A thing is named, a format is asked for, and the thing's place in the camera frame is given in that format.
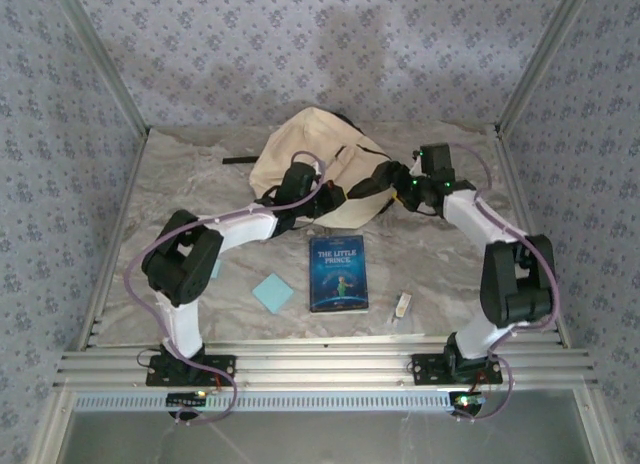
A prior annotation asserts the small circuit board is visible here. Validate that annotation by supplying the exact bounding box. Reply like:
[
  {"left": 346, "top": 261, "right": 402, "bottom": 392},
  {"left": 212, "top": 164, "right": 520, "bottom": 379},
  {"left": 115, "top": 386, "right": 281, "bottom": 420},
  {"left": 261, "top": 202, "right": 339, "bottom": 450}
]
[
  {"left": 166, "top": 391, "right": 210, "bottom": 409},
  {"left": 449, "top": 391, "right": 487, "bottom": 413}
]

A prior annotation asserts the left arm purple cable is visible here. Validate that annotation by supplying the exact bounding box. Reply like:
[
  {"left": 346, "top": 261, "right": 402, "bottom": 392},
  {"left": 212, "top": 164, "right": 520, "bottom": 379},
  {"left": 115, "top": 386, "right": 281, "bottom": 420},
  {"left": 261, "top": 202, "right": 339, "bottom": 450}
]
[{"left": 123, "top": 150, "right": 332, "bottom": 428}]

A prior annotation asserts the blue Little Prince book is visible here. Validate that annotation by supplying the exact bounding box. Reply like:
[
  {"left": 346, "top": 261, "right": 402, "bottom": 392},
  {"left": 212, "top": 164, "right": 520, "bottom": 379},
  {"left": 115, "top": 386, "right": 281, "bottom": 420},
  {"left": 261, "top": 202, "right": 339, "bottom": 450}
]
[{"left": 308, "top": 234, "right": 372, "bottom": 315}]

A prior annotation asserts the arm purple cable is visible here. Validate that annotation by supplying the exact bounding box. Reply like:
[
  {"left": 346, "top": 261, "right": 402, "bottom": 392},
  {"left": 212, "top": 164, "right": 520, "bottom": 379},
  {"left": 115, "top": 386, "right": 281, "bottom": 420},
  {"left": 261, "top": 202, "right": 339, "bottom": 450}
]
[
  {"left": 123, "top": 150, "right": 332, "bottom": 428},
  {"left": 446, "top": 142, "right": 564, "bottom": 426}
]

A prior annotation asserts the grey metal panel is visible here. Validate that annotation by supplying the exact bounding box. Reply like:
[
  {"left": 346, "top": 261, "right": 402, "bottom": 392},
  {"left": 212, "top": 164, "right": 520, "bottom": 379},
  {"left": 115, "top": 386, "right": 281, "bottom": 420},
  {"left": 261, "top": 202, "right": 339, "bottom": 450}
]
[{"left": 54, "top": 408, "right": 601, "bottom": 464}]

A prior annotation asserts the grey slotted cable duct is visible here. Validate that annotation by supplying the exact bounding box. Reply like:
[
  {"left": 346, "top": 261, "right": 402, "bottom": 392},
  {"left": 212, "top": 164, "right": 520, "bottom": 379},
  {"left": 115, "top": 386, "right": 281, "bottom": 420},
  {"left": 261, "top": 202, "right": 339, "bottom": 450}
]
[{"left": 74, "top": 391, "right": 459, "bottom": 414}]

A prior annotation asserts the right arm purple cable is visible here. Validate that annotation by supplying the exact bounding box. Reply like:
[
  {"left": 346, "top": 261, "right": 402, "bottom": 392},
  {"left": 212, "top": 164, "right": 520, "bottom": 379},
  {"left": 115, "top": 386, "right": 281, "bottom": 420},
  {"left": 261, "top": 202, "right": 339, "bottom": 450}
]
[{"left": 446, "top": 142, "right": 564, "bottom": 426}]

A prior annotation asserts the cream canvas backpack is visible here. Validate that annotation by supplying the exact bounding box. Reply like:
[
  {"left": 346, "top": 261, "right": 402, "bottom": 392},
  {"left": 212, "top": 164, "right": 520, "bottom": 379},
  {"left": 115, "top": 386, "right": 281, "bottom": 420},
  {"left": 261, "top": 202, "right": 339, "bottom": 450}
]
[{"left": 222, "top": 106, "right": 401, "bottom": 231}]

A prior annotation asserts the aluminium frame post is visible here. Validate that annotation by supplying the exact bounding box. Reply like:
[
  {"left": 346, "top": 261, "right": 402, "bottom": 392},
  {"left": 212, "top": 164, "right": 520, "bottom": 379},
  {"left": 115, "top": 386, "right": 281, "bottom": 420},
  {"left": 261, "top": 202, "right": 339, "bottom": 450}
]
[
  {"left": 48, "top": 0, "right": 152, "bottom": 135},
  {"left": 494, "top": 0, "right": 597, "bottom": 135}
]

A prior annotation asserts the aluminium side rail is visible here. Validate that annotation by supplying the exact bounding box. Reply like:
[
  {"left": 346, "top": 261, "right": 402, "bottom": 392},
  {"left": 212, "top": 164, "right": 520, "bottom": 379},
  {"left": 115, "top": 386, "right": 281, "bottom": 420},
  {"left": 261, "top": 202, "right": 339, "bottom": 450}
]
[
  {"left": 493, "top": 125, "right": 572, "bottom": 349},
  {"left": 78, "top": 127, "right": 152, "bottom": 350}
]

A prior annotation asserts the aluminium front rail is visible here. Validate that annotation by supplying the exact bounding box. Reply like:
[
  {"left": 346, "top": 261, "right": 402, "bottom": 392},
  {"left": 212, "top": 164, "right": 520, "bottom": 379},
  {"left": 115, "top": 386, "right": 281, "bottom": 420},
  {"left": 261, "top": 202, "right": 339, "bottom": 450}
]
[{"left": 53, "top": 333, "right": 599, "bottom": 391}]

